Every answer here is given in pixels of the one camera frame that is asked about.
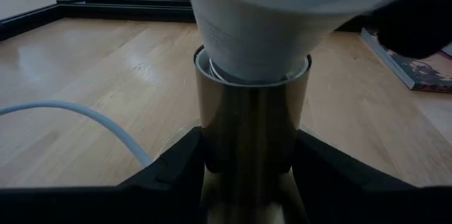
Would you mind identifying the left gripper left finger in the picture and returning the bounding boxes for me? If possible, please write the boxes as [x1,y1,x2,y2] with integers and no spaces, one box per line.
[118,126,208,224]

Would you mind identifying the purple patterned book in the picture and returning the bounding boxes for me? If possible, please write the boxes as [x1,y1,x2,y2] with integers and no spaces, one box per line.
[359,28,452,94]

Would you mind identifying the white lamp cord with switch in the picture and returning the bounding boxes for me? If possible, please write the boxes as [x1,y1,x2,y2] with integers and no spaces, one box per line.
[0,100,155,168]

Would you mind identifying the white lightbulb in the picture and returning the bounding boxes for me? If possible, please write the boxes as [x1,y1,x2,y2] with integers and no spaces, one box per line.
[176,0,452,83]

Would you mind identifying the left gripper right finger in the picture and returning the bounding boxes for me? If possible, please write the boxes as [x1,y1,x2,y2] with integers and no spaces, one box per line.
[292,128,420,224]

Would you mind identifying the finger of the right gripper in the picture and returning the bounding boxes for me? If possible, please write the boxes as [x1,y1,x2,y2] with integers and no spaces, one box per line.
[370,0,452,59]

